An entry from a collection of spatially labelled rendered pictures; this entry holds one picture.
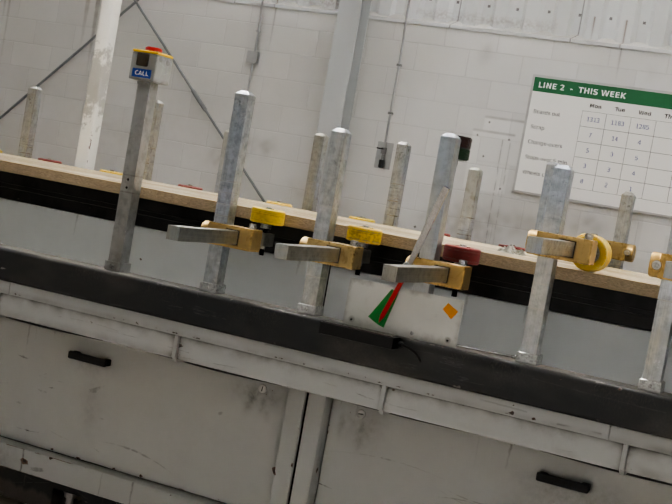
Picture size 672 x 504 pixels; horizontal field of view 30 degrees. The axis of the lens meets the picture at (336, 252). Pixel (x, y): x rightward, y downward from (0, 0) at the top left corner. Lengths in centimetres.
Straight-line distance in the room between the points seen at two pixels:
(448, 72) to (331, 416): 746
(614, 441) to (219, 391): 105
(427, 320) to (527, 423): 29
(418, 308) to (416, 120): 774
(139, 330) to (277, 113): 794
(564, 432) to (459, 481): 40
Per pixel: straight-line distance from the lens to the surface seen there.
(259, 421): 310
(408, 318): 265
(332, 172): 273
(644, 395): 252
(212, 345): 289
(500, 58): 1019
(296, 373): 279
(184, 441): 320
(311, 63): 1077
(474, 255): 270
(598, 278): 274
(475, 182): 376
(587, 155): 989
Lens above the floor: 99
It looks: 3 degrees down
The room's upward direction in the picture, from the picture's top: 10 degrees clockwise
